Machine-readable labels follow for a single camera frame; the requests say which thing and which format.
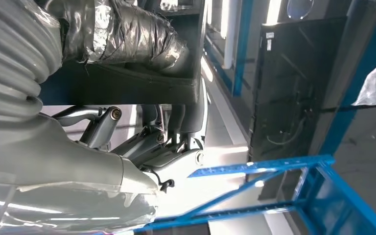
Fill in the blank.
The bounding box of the blue metal shelf rack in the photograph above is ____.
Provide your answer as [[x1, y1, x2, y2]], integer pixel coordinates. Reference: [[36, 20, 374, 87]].
[[134, 0, 376, 235]]

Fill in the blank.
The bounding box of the black flat panel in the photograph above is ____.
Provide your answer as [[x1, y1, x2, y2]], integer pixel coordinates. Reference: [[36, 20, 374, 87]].
[[249, 16, 349, 163]]

